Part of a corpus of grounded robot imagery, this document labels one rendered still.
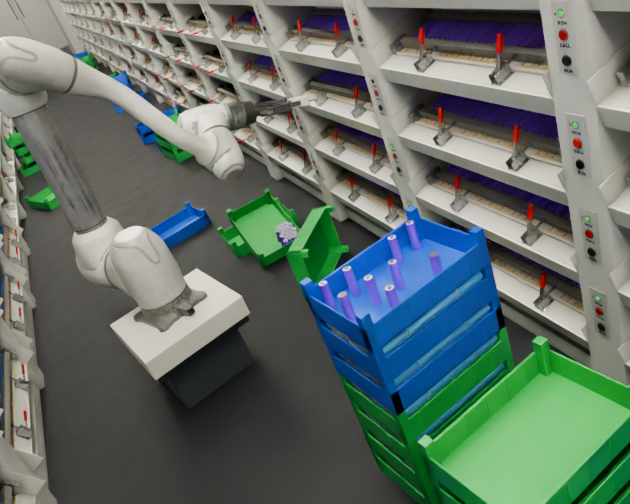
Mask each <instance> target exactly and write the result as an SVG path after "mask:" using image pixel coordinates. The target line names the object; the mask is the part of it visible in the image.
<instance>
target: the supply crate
mask: <svg viewBox="0 0 630 504"><path fill-rule="evenodd" d="M405 212H406V216H407V219H408V220H407V221H410V220H413V221H414V223H415V227H416V230H417V234H418V237H419V240H420V244H421V248H420V249H418V250H414V249H413V248H412V245H411V241H410V238H409V235H408V231H407V228H406V225H405V223H406V222H407V221H405V222H404V223H402V224H401V225H399V226H398V227H396V228H395V229H394V230H392V231H391V232H389V233H388V234H386V235H385V236H384V237H382V238H381V239H379V240H378V241H376V242H375V243H373V244H372V245H371V246H369V247H368V248H366V249H365V250H363V251H362V252H361V253H359V254H358V255H356V256H355V257H353V258H352V259H350V260H349V261H348V262H346V263H345V264H343V265H342V266H340V267H339V268H337V269H336V270H335V271H333V272H332V273H330V274H329V275H327V276H326V277H325V278H323V279H322V280H320V281H319V282H321V281H324V280H325V281H327V282H328V285H329V287H330V290H331V292H332V295H333V297H334V300H335V302H336V305H337V309H336V310H334V309H332V308H331V307H329V306H327V305H326V303H325V300H324V298H323V295H322V293H321V290H320V288H319V286H318V284H319V282H317V283H316V284H313V281H312V280H311V279H309V278H305V279H304V280H302V281H301V282H300V286H301V288H302V290H303V293H304V295H305V298H306V300H307V302H308V305H309V307H310V309H311V312H312V314H313V315H315V316H317V317H318V318H320V319H321V320H323V321H324V322H326V323H327V324H329V325H330V326H332V327H334V328H335V329H337V330H338V331H340V332H341V333H343V334H344V335H346V336H347V337H349V338H351V339H352V340H354V341H355V342H357V343H358V344H360V345H361V346H363V347H364V348H366V349H368V350H369V351H371V352H372V353H375V352H377V351H378V350H379V349H381V348H382V347H383V346H384V345H386V344H387V343H388V342H389V341H391V340H392V339H393V338H395V337H396V336H397V335H398V334H400V333H401V332H402V331H404V330H405V329H406V328H407V327H409V326H410V325H411V324H413V323H414V322H415V321H416V320H418V319H419V318H420V317H422V316H423V315H424V314H425V313H427V312H428V311H429V310H431V309H432V308H433V307H434V306H436V305H437V304H438V303H440V302H441V301H442V300H443V299H445V298H446V297H447V296H449V295H450V294H451V293H452V292H454V291H455V290H456V289H458V288H459V287H460V286H461V285H463V284H464V283H465V282H467V281H468V280H469V279H470V278H472V277H473V276H474V275H476V274H477V273H478V272H479V271H481V270H482V269H483V268H485V267H486V266H487V265H488V264H490V263H491V261H490V256H489V252H488V248H487V243H486V239H485V235H484V231H483V228H481V227H478V226H474V227H473V228H471V229H470V230H469V231H468V232H469V234H468V233H465V232H462V231H459V230H456V229H453V228H450V227H447V226H444V225H441V224H438V223H435V222H432V221H429V220H426V219H423V218H420V215H419V212H418V208H417V207H414V206H410V207H409V208H407V209H406V210H405ZM390 235H396V237H397V240H398V244H399V247H400V250H401V253H402V256H403V259H404V262H403V263H402V264H400V265H399V268H400V271H401V275H402V278H403V281H404V284H405V288H404V289H403V290H397V289H396V287H395V284H394V281H393V278H392V275H391V272H390V269H389V266H388V261H389V260H391V259H394V257H393V254H392V251H391V248H390V245H389V242H388V239H387V238H388V237H389V236H390ZM431 252H438V254H439V258H440V261H441V265H442V268H443V270H442V271H440V272H439V273H438V274H436V275H435V276H434V273H433V269H432V266H431V263H430V259H429V254H430V253H431ZM345 266H351V268H352V271H353V273H354V276H355V279H356V282H357V284H358V287H359V290H360V294H359V295H358V296H352V295H351V292H350V289H349V287H348V284H347V281H346V279H345V276H344V273H343V271H342V269H343V268H344V267H345ZM367 275H372V276H373V278H374V281H375V284H376V286H377V289H378V292H379V295H380V298H381V301H382V304H381V305H379V306H373V304H372V301H371V299H370V296H369V293H368V290H367V287H366V285H365V282H364V277H365V276H367ZM387 285H394V287H395V290H396V293H397V296H398V299H399V303H398V304H397V305H395V306H394V307H393V308H391V307H390V304H389V301H388V298H387V295H386V292H385V287H386V286H387ZM342 291H345V292H347V294H348V297H349V299H350V302H351V305H352V307H353V310H354V312H355V318H356V321H355V322H354V321H352V320H351V319H349V318H347V317H346V316H345V314H344V311H343V309H342V306H341V304H340V301H339V299H338V294H339V293H340V292H342Z"/></svg>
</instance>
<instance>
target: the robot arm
mask: <svg viewBox="0 0 630 504"><path fill-rule="evenodd" d="M46 90H49V91H55V92H60V93H64V94H72V95H81V96H89V97H95V98H99V99H103V100H105V101H108V102H110V103H112V104H114V105H116V106H117V107H119V108H121V109H122V110H124V111H125V112H127V113H128V114H130V115H131V116H133V117H134V118H136V119H137V120H139V121H140V122H141V123H143V124H144V125H146V126H147V127H149V128H150V129H152V130H153V131H155V132H156V133H157V134H159V135H160V136H162V137H163V138H165V139H166V140H168V141H169V142H171V143H172V144H174V145H175V146H177V147H179V148H180V149H182V150H184V151H186V152H188V153H190V154H192V155H194V156H195V157H196V160H197V162H198V163H199V164H201V165H203V166H204V167H206V168H207V169H208V170H209V171H211V172H213V173H214V175H215V176H216V177H218V178H219V179H221V180H223V181H233V180H235V179H237V178H238V177H239V176H240V175H241V174H242V172H243V170H244V166H245V163H244V157H243V153H242V151H241V148H240V146H239V144H238V142H237V140H236V139H235V137H234V136H233V135H232V133H231V132H230V131H233V130H237V129H241V128H244V127H245V125H249V124H254V123H256V121H257V116H261V117H265V116H266V115H268V116H272V115H275V114H278V113H282V112H286V111H289V110H290V111H293V108H297V107H302V106H307V105H310V101H309V96H307V95H303V96H299V97H294V98H289V99H287V97H284V99H285V100H283V99H280V100H274V101H269V102H263V103H255V106H254V104H253V102H252V101H244V102H241V103H240V102H239V101H234V102H229V103H223V104H207V105H202V106H198V107H194V108H191V109H189V110H186V111H184V112H183V113H181V114H180V115H179V117H178V120H177V124H178V125H177V124H176V123H175V122H173V121H172V120H171V119H170V118H168V117H167V116H166V115H164V114H163V113H162V112H160V111H159V110H158V109H156V108H155V107H154V106H152V105H151V104H150V103H149V102H147V101H146V100H145V99H143V98H142V97H141V96H139V95H138V94H137V93H135V92H134V91H132V90H131V89H129V88H128V87H126V86H125V85H123V84H122V83H120V82H118V81H117V80H115V79H113V78H111V77H109V76H107V75H105V74H103V73H102V72H100V71H98V70H96V69H94V68H92V67H90V66H89V65H87V64H85V63H84V62H82V61H80V60H79V59H77V58H75V57H73V56H71V55H69V54H67V53H65V52H63V51H61V50H59V49H57V48H54V47H51V46H49V45H46V44H43V43H40V42H37V41H34V40H31V39H27V38H23V37H15V36H8V37H0V112H1V113H2V114H3V115H5V116H6V117H8V118H11V119H12V121H13V123H14V124H15V126H16V128H17V130H18V131H19V133H20V135H21V137H22V138H23V140H24V142H25V144H26V145H27V147H28V149H29V151H30V153H31V154H32V156H33V158H34V160H35V161H36V163H37V165H38V167H39V168H40V170H41V172H42V174H43V176H44V177H45V179H46V181H47V183H48V184H49V186H50V188H51V190H52V191H53V193H54V195H55V197H56V199H57V200H58V202H59V204H60V206H61V207H62V209H63V211H64V213H65V214H66V216H67V218H68V220H69V222H70V223H71V225H72V227H73V229H74V230H75V232H74V235H73V239H72V245H73V248H74V251H75V254H76V263H77V267H78V269H79V271H80V272H81V274H82V275H83V276H84V277H85V278H86V279H87V280H89V281H90V282H92V283H94V284H96V285H99V286H102V287H106V288H110V289H117V290H122V291H123V292H125V293H126V294H128V295H129V296H131V297H133V298H134V300H135V301H136V302H137V304H138V305H139V307H140V309H141V311H139V312H138V313H136V314H135V315H134V316H133V319H134V320H135V322H142V323H144V324H147V325H149V326H152V327H154V328H156V329H158V330H159V332H161V333H163V332H166V331H167V330H168V329H169V328H170V327H171V326H172V325H173V324H174V323H175V322H176V321H178V320H179V319H180V318H181V317H183V316H192V315H193V314H194V313H195V310H194V308H193V307H195V306H196V305H197V304H198V303H200V302H202V301H203V300H205V299H206V298H207V297H208V295H207V293H206V292H205V291H197V290H194V289H191V288H190V287H189V286H188V284H187V283H186V281H185V279H184V277H183V275H182V273H181V270H180V268H179V266H178V264H177V262H176V260H175V259H174V257H173V255H172V254H171V252H170V250H169V249H168V247H167V246H166V244H165V243H164V241H163V240H162V239H161V238H160V237H159V236H158V235H157V234H156V233H154V232H153V231H151V230H150V229H148V228H146V227H140V226H134V227H130V228H127V229H125V230H124V228H123V227H122V226H121V225H120V223H119V222H118V221H117V220H115V219H113V218H110V217H106V216H105V214H104V212H103V210H102V208H101V206H100V204H99V202H98V201H97V199H96V197H95V195H94V193H93V191H92V189H91V187H90V186H89V184H88V182H87V180H86V178H85V176H84V174H83V172H82V171H81V169H80V167H79V165H78V163H77V161H76V159H75V157H74V156H73V154H72V152H71V150H70V148H69V146H68V144H67V142H66V141H65V139H64V137H63V135H62V133H61V131H60V129H59V127H58V126H57V124H56V122H55V120H54V118H53V116H52V114H51V112H50V111H49V109H48V107H47V105H46V103H47V100H48V96H47V92H46Z"/></svg>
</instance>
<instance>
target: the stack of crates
mask: <svg viewBox="0 0 630 504"><path fill-rule="evenodd" d="M532 344H533V349H534V352H532V353H531V354H530V355H529V356H528V357H527V358H525V359H524V360H523V361H522V362H521V363H520V364H519V365H517V366H516V367H515V368H514V369H513V370H512V371H511V372H510V373H508V374H507V375H506V376H505V377H504V378H503V379H502V380H501V381H499V382H498V383H497V384H496V385H495V386H494V387H493V388H491V389H490V390H489V391H488V392H487V393H486V394H485V395H484V396H482V397H481V398H480V399H479V400H478V401H477V402H476V403H474V404H473V405H472V406H471V407H470V408H469V409H468V410H467V411H465V412H464V413H463V414H462V415H461V416H460V417H459V418H458V419H456V420H455V421H454V422H453V423H452V424H451V425H450V426H448V427H447V428H446V429H445V430H444V431H443V432H442V433H441V434H439V435H438V436H437V437H436V438H435V439H434V440H433V439H431V438H430V437H429V436H427V435H424V436H423V437H422V438H421V439H419V440H418V441H417V443H418V445H419V448H420V451H421V454H422V457H423V459H424V462H425V465H426V467H427V470H428V473H429V475H430V478H431V481H432V484H433V486H434V489H435V492H436V495H437V497H438V500H439V503H440V504H630V385H629V386H627V385H624V384H622V383H620V382H618V381H616V380H614V379H612V378H610V377H607V376H605V375H603V374H601V373H599V372H597V371H595V370H592V369H590V368H588V367H586V366H584V365H582V364H580V363H577V362H575V361H573V360H571V359H569V358H567V357H565V356H562V355H560V354H558V353H556V352H554V351H552V350H550V348H549V343H548V339H546V338H544V337H542V336H540V335H539V336H537V337H536V338H535V339H534V340H533V341H532Z"/></svg>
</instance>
